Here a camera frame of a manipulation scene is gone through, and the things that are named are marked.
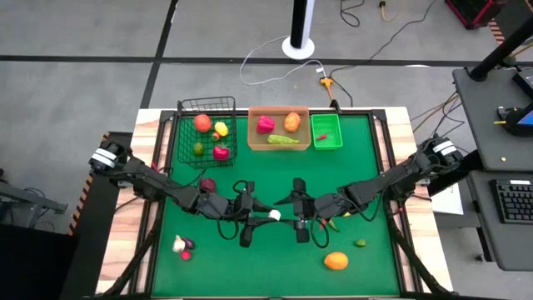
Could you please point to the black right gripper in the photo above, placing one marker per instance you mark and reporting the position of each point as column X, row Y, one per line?
column 304, row 206

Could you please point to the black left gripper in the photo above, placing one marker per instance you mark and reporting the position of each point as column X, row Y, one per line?
column 245, row 206

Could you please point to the small white onion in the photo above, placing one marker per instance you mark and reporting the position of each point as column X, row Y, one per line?
column 275, row 215

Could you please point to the green chili pepper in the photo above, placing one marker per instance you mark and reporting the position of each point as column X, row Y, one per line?
column 334, row 226

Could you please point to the dark red apple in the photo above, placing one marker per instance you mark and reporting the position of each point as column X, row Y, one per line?
column 207, row 184

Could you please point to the long light green squash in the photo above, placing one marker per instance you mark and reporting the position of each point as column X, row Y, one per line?
column 282, row 140

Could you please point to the large red tomato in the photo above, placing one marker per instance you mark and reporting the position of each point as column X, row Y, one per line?
column 220, row 153

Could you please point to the orange bell pepper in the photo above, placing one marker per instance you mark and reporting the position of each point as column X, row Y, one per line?
column 292, row 122

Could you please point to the small red tomato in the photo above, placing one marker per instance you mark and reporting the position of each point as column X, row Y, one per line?
column 215, row 136

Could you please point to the red bell pepper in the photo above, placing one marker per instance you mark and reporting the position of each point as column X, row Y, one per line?
column 265, row 124

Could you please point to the green lime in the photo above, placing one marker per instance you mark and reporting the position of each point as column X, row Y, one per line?
column 198, row 148

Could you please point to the yellow lemon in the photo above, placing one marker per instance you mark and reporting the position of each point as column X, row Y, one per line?
column 221, row 128

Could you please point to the round orange fruit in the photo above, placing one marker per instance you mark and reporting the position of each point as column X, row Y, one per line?
column 202, row 123

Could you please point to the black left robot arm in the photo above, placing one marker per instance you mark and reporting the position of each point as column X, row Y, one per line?
column 166, row 187

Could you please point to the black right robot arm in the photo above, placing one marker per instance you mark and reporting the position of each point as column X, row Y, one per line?
column 375, row 189

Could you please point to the green table mat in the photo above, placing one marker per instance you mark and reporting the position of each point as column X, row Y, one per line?
column 266, row 266

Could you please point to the oval orange mango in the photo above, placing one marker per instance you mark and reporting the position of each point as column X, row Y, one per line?
column 336, row 261

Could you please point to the translucent orange plastic bin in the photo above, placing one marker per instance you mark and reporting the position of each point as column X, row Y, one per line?
column 262, row 143

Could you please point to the small purple eggplant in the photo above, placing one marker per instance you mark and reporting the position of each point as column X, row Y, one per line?
column 189, row 243

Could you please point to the small green pepper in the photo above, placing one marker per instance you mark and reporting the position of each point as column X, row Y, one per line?
column 360, row 243

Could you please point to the small red radish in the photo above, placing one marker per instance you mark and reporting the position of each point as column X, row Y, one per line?
column 186, row 255

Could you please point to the beige garlic bulb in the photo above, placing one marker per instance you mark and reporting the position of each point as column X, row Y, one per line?
column 179, row 246

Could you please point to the green plastic basket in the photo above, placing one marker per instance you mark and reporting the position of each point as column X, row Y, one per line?
column 331, row 125

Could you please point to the yellow power plug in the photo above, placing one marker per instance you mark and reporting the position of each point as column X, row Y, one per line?
column 327, row 82

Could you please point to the black and white floor stand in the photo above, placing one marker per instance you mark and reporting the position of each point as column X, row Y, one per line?
column 298, row 49

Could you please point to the black platform with hazard stripes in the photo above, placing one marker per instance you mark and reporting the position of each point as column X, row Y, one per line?
column 96, row 233

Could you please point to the gray desk top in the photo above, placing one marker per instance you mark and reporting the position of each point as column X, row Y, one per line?
column 483, row 125
column 508, row 246

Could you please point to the black keyboard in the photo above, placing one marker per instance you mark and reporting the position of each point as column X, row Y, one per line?
column 514, row 202

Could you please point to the dark box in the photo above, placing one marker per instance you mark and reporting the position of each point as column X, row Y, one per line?
column 33, row 266

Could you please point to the gray metal stand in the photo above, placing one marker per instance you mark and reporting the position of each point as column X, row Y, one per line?
column 25, row 204

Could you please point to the black desk device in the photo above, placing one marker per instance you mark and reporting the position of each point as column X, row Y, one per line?
column 514, row 125

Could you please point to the red and black crate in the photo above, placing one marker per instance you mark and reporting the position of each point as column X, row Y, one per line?
column 474, row 10

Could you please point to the black table frame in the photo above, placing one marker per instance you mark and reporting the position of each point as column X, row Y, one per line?
column 358, row 112

